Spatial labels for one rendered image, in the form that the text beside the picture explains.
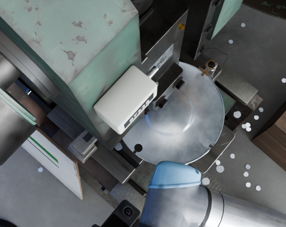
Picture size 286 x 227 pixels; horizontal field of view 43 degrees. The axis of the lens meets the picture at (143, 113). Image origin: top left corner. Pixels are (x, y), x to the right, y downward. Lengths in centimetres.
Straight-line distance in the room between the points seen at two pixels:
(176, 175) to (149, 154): 41
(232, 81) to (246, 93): 6
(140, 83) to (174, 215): 22
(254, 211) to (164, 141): 40
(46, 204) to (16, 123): 140
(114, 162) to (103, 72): 68
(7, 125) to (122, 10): 17
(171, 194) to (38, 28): 33
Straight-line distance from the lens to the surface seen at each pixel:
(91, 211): 176
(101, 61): 36
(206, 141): 98
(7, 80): 46
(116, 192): 110
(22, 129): 43
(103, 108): 42
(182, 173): 56
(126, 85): 43
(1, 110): 40
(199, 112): 99
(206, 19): 66
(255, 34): 202
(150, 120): 98
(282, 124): 151
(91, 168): 114
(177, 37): 72
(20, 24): 32
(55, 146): 121
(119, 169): 104
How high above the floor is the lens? 174
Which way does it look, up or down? 75 degrees down
